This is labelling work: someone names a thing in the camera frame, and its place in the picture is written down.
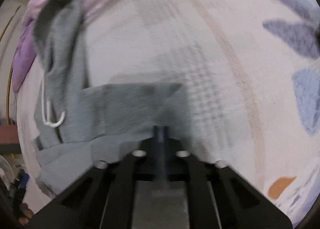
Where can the blue object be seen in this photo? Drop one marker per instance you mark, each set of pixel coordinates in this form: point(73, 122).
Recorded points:
point(22, 180)

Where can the wooden wall rail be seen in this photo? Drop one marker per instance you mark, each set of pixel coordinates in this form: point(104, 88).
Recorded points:
point(9, 88)
point(10, 20)

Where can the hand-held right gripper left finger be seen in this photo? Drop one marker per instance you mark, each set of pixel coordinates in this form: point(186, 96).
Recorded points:
point(157, 138)

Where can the printed white bed sheet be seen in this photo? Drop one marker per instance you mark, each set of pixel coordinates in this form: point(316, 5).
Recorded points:
point(187, 43)

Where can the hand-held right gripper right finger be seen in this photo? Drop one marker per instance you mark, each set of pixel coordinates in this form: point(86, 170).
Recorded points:
point(165, 138)

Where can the white fan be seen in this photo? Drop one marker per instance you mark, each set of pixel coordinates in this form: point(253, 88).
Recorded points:
point(3, 170)

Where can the brown framed board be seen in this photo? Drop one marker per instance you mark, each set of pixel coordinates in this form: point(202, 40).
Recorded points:
point(7, 133)

